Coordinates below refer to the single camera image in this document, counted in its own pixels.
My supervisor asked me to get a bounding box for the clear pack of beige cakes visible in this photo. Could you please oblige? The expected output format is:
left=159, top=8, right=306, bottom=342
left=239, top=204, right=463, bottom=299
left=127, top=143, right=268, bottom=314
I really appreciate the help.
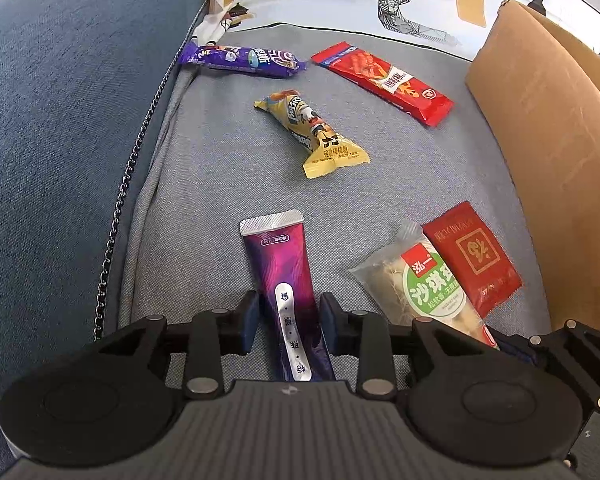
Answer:
left=351, top=220, right=498, bottom=348

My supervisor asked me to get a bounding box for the purple tube snack pack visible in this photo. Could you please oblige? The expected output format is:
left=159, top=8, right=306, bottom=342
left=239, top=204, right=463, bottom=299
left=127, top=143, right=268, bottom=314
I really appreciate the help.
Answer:
left=239, top=209, right=335, bottom=382

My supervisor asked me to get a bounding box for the red square snack packet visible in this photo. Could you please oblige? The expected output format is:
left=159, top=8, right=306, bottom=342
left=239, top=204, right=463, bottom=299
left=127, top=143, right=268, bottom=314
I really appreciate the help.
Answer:
left=422, top=200, right=522, bottom=318

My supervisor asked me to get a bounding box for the yellow snack wrapper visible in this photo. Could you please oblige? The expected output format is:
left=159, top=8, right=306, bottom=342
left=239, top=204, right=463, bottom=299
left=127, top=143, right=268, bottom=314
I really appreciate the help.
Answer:
left=253, top=89, right=370, bottom=180

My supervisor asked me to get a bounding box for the grey sofa seat cushion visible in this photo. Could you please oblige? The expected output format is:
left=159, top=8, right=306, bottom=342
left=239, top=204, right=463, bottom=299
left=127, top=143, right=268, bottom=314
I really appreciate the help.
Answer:
left=92, top=22, right=554, bottom=391

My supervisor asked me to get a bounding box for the long red snack pack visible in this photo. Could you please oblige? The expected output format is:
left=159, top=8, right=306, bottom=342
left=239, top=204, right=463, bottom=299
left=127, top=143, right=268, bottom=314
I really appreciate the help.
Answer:
left=311, top=42, right=454, bottom=127

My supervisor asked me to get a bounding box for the brown cardboard box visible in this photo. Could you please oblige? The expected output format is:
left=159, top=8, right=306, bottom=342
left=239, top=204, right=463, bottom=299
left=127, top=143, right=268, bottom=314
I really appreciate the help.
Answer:
left=466, top=0, right=600, bottom=330

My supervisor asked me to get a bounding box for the purple candy bar wrapper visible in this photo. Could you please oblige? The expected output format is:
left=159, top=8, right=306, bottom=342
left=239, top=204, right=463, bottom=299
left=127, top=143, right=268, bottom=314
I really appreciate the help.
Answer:
left=178, top=42, right=306, bottom=78

